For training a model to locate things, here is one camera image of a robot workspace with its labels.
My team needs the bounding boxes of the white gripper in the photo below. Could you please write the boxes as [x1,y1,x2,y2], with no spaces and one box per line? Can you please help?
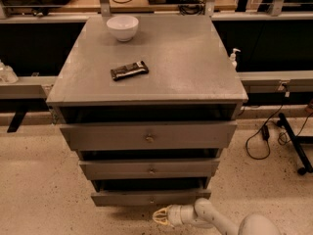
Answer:
[153,205,198,226]

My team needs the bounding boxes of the grey bottom drawer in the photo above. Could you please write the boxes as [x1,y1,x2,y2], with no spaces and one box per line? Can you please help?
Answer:
[91,178,211,207]

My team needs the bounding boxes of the grey drawer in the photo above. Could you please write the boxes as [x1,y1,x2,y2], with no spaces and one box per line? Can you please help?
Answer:
[60,120,237,151]
[91,178,211,207]
[79,159,219,180]

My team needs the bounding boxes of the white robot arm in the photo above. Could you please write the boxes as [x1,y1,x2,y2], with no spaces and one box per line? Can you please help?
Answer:
[153,198,281,235]

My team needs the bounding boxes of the grey middle drawer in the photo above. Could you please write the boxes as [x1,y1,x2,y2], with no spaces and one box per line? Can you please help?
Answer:
[79,159,219,180]

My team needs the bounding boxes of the grey top drawer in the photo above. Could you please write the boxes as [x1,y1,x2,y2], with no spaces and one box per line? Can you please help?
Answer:
[60,120,237,151]

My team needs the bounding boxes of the grey wooden drawer cabinet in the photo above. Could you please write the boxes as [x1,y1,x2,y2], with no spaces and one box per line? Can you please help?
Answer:
[45,14,249,194]

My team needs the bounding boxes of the black snack bar wrapper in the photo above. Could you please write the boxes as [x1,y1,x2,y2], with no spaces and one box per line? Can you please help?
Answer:
[111,61,149,81]

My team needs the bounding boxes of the black wheeled stand leg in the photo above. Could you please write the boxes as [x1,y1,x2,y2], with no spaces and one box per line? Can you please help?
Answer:
[277,113,313,175]

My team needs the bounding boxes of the white pump bottle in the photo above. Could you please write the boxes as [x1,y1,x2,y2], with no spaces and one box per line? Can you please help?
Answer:
[229,48,242,69]

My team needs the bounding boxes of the white ceramic bowl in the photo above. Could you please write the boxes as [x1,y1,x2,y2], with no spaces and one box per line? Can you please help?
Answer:
[107,15,139,41]

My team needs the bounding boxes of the black floor cable with adapter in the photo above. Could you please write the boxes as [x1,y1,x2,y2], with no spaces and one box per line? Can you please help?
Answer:
[245,81,313,161]

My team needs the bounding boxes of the black shelf bracket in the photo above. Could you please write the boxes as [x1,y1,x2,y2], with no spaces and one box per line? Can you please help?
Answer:
[7,110,27,133]

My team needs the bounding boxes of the black coiled cable bundle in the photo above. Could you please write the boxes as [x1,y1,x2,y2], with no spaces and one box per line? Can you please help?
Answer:
[177,0,206,17]

